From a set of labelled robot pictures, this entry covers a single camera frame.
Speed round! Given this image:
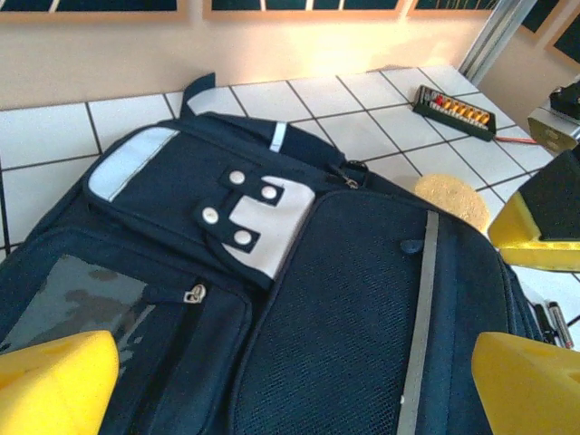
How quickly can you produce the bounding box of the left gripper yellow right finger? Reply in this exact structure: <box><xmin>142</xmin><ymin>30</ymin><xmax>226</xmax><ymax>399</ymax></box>
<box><xmin>470</xmin><ymin>330</ymin><xmax>580</xmax><ymax>435</ymax></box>

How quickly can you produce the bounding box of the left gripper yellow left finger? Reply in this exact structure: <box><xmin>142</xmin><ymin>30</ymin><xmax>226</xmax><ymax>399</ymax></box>
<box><xmin>0</xmin><ymin>328</ymin><xmax>121</xmax><ymax>435</ymax></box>

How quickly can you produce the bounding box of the round cork disc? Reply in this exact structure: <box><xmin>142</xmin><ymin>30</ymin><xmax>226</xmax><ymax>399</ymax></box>
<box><xmin>414</xmin><ymin>173</ymin><xmax>491</xmax><ymax>237</ymax></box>

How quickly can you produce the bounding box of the navy blue backpack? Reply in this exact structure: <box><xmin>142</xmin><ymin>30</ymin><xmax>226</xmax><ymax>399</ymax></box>
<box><xmin>0</xmin><ymin>72</ymin><xmax>545</xmax><ymax>435</ymax></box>

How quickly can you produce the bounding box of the black charger with yellow plugs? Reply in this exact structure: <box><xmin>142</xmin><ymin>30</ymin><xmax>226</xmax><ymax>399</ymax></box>
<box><xmin>411</xmin><ymin>84</ymin><xmax>499</xmax><ymax>142</ymax></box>

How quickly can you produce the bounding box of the red cable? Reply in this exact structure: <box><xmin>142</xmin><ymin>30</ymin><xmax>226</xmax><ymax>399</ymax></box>
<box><xmin>493</xmin><ymin>133</ymin><xmax>539</xmax><ymax>148</ymax></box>

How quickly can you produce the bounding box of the aluminium frame post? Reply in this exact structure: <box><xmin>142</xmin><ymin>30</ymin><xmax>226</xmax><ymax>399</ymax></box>
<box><xmin>457</xmin><ymin>0</ymin><xmax>531</xmax><ymax>87</ymax></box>

